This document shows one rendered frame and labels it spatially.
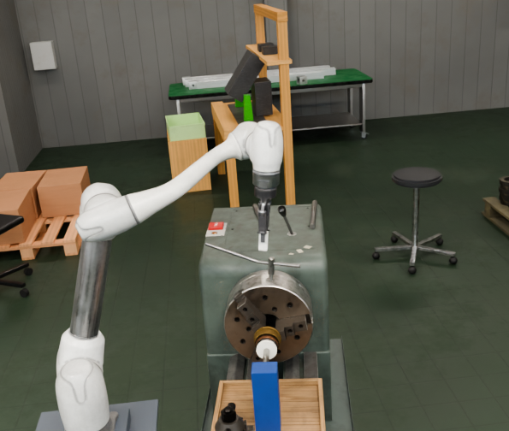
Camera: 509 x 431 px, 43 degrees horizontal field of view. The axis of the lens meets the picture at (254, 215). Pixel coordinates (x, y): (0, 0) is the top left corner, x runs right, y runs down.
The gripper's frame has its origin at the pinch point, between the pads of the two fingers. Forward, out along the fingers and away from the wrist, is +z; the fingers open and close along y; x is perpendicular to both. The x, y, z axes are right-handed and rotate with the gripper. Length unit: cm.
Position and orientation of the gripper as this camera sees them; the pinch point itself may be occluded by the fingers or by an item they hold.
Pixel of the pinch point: (263, 240)
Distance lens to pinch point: 221.3
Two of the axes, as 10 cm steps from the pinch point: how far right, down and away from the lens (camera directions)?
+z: -0.3, 9.3, 3.7
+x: 9.8, 1.0, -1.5
